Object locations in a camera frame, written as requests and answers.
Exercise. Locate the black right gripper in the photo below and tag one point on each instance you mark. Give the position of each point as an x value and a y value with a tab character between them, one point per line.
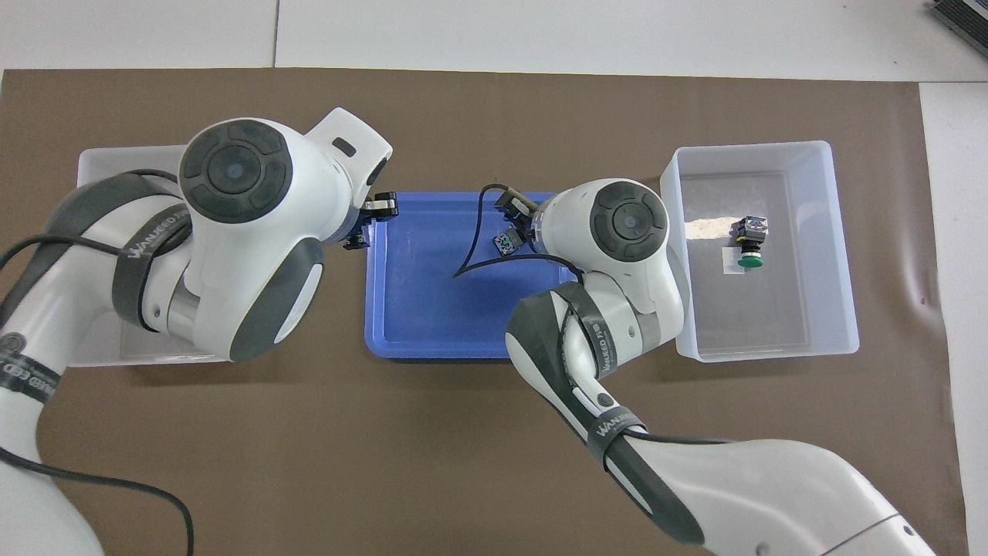
530	236

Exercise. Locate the green push button switch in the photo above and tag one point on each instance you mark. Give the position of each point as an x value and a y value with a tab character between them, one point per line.
750	229
506	243

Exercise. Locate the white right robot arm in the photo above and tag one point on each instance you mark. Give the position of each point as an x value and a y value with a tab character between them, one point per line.
617	301

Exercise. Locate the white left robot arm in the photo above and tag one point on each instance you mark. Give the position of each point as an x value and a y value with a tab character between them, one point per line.
231	247

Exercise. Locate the blue plastic tray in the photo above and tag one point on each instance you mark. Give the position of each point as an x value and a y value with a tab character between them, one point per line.
432	309

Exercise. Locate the brown paper table mat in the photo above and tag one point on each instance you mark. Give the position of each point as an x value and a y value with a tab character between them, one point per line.
386	448

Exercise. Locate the translucent white plastic box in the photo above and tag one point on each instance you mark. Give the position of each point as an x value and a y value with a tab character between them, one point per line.
841	309
100	166

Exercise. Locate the grey ridged device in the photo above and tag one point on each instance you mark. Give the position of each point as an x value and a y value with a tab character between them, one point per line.
965	19

